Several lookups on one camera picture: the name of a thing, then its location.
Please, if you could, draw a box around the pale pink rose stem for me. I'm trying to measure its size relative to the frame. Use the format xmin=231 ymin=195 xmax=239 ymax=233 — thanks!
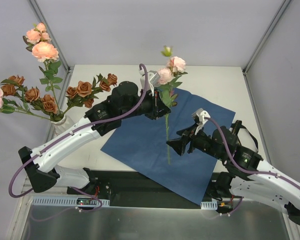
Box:
xmin=156 ymin=44 xmax=189 ymax=165

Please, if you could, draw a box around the white ribbed vase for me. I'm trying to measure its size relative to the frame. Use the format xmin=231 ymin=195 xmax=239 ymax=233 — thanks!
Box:
xmin=50 ymin=111 xmax=75 ymax=137

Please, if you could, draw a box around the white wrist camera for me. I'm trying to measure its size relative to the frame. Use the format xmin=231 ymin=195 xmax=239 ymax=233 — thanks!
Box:
xmin=139 ymin=70 xmax=160 ymax=95
xmin=191 ymin=108 xmax=211 ymax=135

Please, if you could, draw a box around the blue wrapping paper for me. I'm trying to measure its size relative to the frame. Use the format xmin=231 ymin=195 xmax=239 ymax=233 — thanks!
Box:
xmin=100 ymin=87 xmax=236 ymax=207

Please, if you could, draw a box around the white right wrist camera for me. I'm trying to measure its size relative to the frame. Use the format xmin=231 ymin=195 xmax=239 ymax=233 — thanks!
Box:
xmin=191 ymin=108 xmax=211 ymax=135

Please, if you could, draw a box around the white cable duct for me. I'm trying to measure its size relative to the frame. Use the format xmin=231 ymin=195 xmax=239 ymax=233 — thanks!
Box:
xmin=200 ymin=200 xmax=218 ymax=211
xmin=32 ymin=196 xmax=110 ymax=208

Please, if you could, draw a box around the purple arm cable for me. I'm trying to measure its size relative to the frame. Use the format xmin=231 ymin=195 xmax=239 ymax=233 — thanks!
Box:
xmin=8 ymin=63 xmax=151 ymax=222
xmin=206 ymin=117 xmax=300 ymax=221

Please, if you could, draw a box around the large orange rose stem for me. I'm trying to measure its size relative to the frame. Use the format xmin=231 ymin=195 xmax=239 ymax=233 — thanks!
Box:
xmin=0 ymin=75 xmax=64 ymax=123

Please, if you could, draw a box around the right aluminium frame post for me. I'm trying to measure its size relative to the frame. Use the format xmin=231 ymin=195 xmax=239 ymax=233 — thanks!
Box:
xmin=242 ymin=0 xmax=293 ymax=76

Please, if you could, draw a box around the small pink flower stem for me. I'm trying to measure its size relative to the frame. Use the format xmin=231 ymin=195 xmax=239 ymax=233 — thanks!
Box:
xmin=0 ymin=84 xmax=49 ymax=120

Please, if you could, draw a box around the orange and pink flower bouquet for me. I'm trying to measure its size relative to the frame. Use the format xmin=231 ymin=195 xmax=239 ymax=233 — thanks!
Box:
xmin=64 ymin=73 xmax=118 ymax=113

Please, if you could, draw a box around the aluminium frame post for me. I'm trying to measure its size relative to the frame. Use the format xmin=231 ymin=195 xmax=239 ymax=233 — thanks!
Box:
xmin=26 ymin=0 xmax=71 ymax=74
xmin=242 ymin=0 xmax=293 ymax=76

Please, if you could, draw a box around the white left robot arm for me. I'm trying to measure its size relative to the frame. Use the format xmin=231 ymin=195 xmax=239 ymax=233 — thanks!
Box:
xmin=18 ymin=81 xmax=171 ymax=195

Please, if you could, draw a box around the right aluminium table rail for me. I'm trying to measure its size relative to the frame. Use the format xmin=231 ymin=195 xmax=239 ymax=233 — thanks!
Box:
xmin=242 ymin=71 xmax=271 ymax=163

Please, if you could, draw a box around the left white cable duct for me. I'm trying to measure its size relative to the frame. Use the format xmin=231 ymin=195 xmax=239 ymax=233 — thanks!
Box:
xmin=32 ymin=196 xmax=110 ymax=208

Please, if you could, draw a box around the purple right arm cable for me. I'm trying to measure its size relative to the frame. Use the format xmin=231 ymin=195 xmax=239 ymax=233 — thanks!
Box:
xmin=206 ymin=117 xmax=300 ymax=221

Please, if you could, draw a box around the left aluminium frame post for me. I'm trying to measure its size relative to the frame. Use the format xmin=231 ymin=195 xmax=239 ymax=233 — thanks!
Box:
xmin=26 ymin=0 xmax=71 ymax=74

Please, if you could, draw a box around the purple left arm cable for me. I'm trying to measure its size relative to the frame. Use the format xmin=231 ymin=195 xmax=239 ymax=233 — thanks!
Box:
xmin=8 ymin=63 xmax=151 ymax=222

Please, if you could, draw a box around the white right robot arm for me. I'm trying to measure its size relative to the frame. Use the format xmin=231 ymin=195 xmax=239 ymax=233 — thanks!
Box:
xmin=166 ymin=125 xmax=300 ymax=226

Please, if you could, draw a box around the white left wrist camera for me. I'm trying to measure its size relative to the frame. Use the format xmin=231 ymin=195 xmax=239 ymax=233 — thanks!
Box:
xmin=139 ymin=70 xmax=160 ymax=95

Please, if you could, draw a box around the black ribbon with gold letters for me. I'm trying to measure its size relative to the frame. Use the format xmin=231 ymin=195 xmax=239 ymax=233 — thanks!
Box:
xmin=230 ymin=120 xmax=259 ymax=153

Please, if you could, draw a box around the peach peony flower stem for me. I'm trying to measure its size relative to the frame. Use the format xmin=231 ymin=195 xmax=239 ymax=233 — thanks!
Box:
xmin=22 ymin=22 xmax=63 ymax=114

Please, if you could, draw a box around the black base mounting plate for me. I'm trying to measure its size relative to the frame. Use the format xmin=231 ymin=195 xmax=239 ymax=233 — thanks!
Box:
xmin=81 ymin=170 xmax=200 ymax=209

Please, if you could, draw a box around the right white cable duct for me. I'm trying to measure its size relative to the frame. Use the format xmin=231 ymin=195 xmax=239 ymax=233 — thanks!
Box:
xmin=200 ymin=200 xmax=218 ymax=211

